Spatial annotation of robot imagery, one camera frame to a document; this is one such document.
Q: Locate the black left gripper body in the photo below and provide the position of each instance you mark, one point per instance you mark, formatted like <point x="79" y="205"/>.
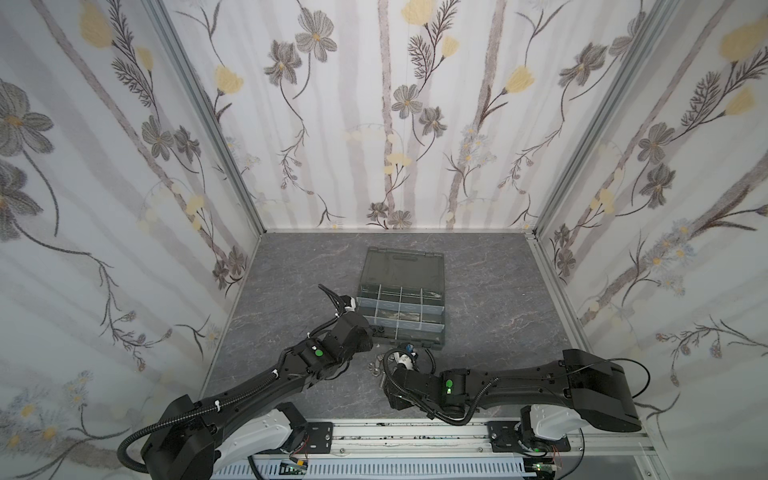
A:
<point x="339" y="310"/>

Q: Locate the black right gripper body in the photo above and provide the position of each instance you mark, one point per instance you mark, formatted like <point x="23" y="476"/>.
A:
<point x="395" y="372"/>

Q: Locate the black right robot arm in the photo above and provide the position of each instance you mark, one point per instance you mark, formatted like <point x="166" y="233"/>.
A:
<point x="556" y="398"/>

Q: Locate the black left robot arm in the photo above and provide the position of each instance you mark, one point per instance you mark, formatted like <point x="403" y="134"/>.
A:
<point x="188" y="439"/>

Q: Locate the grey plastic organizer box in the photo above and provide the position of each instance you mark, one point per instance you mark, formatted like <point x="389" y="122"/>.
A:
<point x="404" y="291"/>

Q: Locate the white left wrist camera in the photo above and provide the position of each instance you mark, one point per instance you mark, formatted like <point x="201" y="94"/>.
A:
<point x="349" y="303"/>

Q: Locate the aluminium front rail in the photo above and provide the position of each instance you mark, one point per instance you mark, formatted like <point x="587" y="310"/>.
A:
<point x="423" y="438"/>

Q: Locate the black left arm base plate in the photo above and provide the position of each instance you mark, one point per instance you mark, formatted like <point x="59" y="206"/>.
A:
<point x="316" y="439"/>

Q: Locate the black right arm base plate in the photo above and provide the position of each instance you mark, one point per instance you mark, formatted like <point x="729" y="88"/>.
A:
<point x="510" y="437"/>

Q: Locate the white slotted cable duct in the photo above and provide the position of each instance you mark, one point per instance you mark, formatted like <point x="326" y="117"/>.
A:
<point x="392" y="468"/>

